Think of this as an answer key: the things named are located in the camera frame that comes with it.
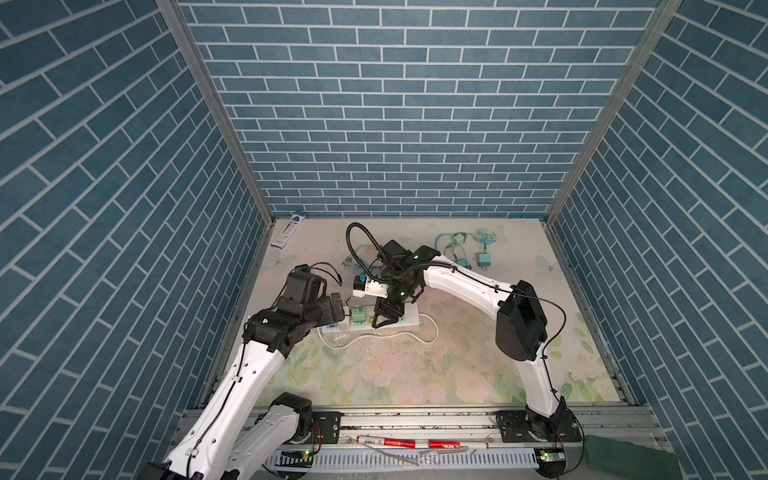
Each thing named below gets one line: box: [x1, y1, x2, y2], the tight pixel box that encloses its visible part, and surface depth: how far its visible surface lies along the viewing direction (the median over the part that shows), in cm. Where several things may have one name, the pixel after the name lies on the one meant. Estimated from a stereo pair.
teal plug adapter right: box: [477, 253, 491, 271], surface depth 107 cm
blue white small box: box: [270, 210, 307, 250], surface depth 118 cm
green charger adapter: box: [350, 306, 367, 324], surface depth 88 cm
